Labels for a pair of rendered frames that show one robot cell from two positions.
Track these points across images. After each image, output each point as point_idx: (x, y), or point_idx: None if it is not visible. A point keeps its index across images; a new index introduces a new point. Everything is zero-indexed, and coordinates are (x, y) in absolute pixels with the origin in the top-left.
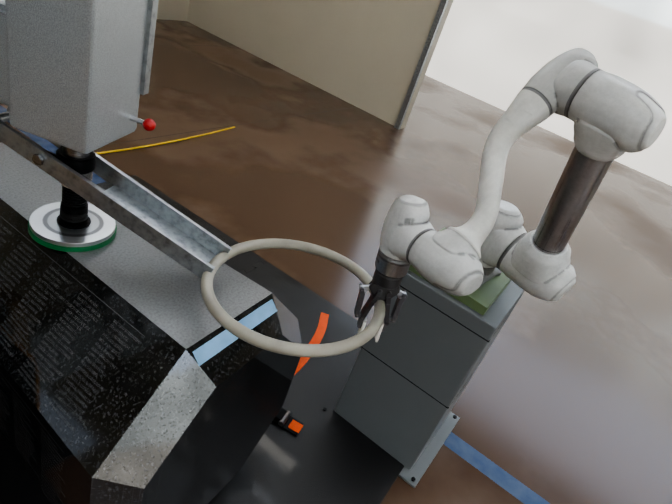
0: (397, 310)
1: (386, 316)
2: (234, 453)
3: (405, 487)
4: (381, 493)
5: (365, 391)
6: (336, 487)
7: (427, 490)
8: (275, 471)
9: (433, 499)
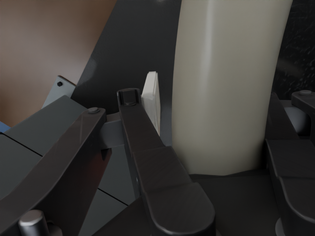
0: (69, 144)
1: (138, 116)
2: (300, 7)
3: (68, 74)
4: (93, 58)
5: (122, 161)
6: (144, 54)
7: (44, 76)
8: None
9: (37, 67)
